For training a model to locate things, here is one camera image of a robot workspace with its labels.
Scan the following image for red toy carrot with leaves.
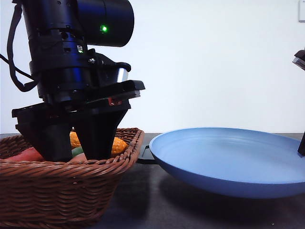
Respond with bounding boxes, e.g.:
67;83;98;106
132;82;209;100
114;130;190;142
7;147;44;161

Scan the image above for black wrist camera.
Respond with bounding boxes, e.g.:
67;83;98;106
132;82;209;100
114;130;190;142
83;80;145;109

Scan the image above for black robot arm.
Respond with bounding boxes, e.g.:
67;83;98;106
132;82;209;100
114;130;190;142
12;0;134;161

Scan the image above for green toy pepper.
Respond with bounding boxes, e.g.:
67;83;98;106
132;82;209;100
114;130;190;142
71;147;84;157

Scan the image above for brown wicker basket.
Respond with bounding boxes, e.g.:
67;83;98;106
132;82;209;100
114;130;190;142
0;130;144;229

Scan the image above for black tray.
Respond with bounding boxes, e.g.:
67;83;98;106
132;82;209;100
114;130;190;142
137;145;160;164

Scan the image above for blue plate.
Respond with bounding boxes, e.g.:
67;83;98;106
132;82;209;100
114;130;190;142
150;128;305;198

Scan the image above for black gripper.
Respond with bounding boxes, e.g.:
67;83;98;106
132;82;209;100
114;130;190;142
12;49;145;162

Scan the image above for yellow toy corn cob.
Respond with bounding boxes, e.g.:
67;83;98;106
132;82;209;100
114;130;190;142
70;131;129;154

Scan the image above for white wall plate right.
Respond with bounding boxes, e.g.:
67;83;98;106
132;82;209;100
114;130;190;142
298;0;305;23

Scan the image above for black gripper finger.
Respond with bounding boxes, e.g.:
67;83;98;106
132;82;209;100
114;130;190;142
297;132;305;158

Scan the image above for second gripper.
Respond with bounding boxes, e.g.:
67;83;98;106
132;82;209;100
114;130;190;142
292;47;305;71

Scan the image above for black cable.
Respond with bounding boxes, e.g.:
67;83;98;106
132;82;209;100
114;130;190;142
0;2;38;91

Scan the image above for brown egg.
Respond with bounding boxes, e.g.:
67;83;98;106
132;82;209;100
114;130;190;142
69;153;87;162

